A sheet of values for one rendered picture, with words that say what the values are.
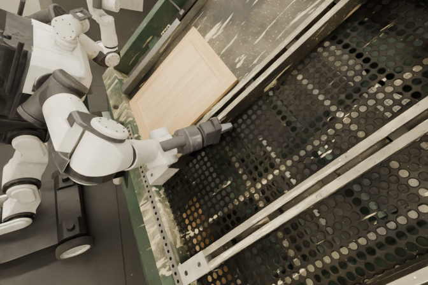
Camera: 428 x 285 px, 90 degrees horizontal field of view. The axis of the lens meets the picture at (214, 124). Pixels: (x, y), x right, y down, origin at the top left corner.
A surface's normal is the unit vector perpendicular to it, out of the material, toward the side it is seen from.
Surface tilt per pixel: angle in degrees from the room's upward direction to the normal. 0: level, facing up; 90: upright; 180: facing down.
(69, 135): 73
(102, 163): 63
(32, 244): 0
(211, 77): 58
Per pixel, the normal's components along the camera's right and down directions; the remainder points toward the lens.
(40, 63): 0.75, -0.02
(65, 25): 0.06, 0.57
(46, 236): 0.30, -0.67
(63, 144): 0.64, 0.47
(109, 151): 0.42, 0.36
